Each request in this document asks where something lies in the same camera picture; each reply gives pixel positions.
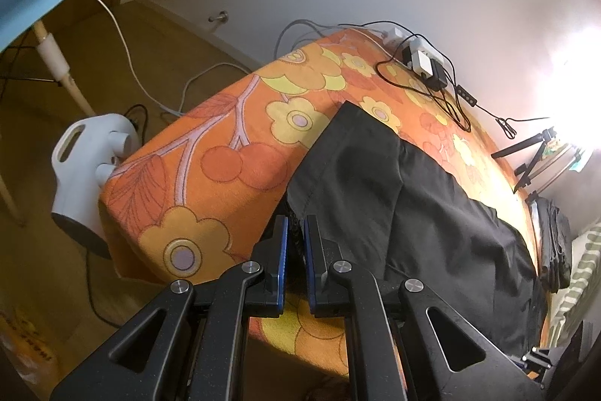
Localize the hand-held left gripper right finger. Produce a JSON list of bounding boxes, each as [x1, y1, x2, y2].
[[303, 214, 548, 401]]

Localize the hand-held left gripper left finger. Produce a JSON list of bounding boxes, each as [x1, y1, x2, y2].
[[49, 214, 289, 401]]

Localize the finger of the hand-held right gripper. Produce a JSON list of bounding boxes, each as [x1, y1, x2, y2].
[[514, 347, 557, 383]]

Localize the black pants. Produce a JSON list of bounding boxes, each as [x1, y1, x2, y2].
[[285, 100, 548, 359]]

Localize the green striped pillow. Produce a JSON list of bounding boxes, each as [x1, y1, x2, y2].
[[547, 225, 601, 345]]

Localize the folded dark clothes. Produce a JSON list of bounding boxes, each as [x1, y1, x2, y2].
[[533, 197, 576, 294]]

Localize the orange floral bedspread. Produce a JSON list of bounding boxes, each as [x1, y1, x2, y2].
[[98, 27, 552, 376]]

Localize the short light stand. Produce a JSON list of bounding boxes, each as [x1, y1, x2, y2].
[[514, 152, 587, 195]]

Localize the white fan heater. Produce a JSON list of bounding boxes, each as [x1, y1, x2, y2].
[[51, 113, 139, 261]]

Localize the colourful hanging cloth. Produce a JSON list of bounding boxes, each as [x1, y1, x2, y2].
[[542, 138, 585, 171]]

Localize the black power adapter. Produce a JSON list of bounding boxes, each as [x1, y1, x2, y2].
[[429, 60, 449, 91]]

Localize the white charger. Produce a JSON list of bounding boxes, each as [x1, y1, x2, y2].
[[413, 51, 435, 77]]

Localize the white power strip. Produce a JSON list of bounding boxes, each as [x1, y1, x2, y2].
[[382, 27, 444, 68]]

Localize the yellow plastic bag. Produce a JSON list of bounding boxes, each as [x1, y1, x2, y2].
[[0, 307, 62, 401]]

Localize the black adapter cable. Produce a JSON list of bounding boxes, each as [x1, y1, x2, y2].
[[376, 33, 473, 134]]

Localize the black inline cable controller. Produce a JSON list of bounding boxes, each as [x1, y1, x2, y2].
[[455, 84, 479, 108]]

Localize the black ring light cable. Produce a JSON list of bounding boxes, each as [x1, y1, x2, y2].
[[474, 100, 552, 139]]

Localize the white lamp cable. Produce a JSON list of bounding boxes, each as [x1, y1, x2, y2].
[[82, 0, 182, 116]]

